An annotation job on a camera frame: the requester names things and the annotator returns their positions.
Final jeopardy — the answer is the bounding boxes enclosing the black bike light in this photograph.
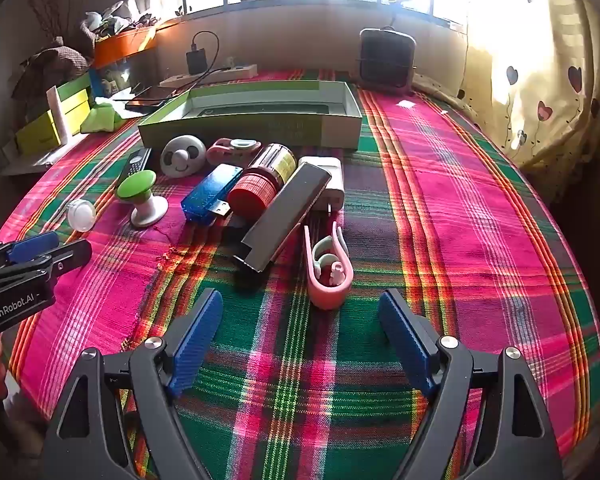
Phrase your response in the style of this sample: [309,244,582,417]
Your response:
[115,147,153,191]

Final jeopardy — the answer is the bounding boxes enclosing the green tissue pack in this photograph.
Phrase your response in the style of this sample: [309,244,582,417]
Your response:
[79,102,124,135]

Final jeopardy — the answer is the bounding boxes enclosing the white tube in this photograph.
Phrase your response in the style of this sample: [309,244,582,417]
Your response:
[46,85,73,146]

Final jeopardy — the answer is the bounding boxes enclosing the blue box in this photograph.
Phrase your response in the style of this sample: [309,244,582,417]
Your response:
[89,59,126,97]

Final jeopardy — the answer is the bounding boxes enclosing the white power strip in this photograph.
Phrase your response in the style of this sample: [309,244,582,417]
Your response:
[158,63,259,89]

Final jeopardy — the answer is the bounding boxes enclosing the small white cone cap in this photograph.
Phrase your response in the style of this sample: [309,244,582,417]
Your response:
[297,156,345,214]

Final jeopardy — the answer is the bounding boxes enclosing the brown checked cloth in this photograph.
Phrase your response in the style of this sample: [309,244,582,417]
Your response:
[12,37,91,101]

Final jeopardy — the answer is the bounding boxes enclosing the pink clip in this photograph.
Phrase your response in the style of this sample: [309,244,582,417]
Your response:
[303,220,354,310]

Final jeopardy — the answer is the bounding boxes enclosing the dried twigs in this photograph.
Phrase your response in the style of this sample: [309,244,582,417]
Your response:
[24,0,77,47]

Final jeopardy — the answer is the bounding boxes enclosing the black charger cable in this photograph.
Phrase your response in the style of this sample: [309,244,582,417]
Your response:
[192,30,232,82]

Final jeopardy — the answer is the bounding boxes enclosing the cream heart-print curtain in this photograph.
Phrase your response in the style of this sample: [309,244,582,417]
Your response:
[462,0,600,197]

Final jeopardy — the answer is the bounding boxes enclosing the yellow-green cardboard box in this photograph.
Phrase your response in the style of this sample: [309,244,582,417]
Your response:
[12,75,94,157]

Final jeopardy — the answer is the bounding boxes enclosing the red-capped brown bottle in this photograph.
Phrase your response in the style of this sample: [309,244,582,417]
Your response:
[227,143,299,221]

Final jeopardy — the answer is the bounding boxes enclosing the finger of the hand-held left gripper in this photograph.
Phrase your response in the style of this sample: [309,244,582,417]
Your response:
[0,238,93,296]
[0,232,60,273]

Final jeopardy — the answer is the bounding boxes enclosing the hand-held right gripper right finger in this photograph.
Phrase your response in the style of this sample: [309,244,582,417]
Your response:
[378,288,563,480]

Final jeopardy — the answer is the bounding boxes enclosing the pile of small ornaments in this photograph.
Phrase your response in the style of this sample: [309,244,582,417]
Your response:
[79,0,161,41]

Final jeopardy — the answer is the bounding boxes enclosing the green-topped white knob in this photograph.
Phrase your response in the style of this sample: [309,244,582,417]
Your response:
[116,169,170,229]

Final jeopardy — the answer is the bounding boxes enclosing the white panda gadget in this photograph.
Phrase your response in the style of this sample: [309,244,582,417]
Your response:
[160,134,209,179]

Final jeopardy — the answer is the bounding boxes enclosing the orange box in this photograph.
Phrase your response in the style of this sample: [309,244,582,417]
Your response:
[92,27,159,69]

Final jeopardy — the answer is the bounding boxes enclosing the black smartphone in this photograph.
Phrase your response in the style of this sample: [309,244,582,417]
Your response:
[124,85,181,114]

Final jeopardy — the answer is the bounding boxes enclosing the blue translucent USB device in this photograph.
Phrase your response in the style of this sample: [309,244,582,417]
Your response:
[181,163,244,225]

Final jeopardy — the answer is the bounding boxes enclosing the green cardboard box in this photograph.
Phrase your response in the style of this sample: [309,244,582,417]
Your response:
[138,80,363,151]

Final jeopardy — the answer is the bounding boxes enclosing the black charger brick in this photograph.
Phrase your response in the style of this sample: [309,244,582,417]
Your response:
[187,49,209,76]

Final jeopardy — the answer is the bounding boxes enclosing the plaid blanket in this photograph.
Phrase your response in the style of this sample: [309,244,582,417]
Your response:
[0,67,600,480]

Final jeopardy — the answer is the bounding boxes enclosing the pink correction tape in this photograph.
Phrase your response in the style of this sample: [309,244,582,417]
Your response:
[206,137,264,167]

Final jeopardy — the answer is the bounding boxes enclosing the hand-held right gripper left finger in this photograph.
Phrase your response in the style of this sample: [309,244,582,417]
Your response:
[42,287,224,480]

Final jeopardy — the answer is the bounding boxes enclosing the white round cap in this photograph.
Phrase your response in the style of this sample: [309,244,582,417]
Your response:
[67,198,98,233]

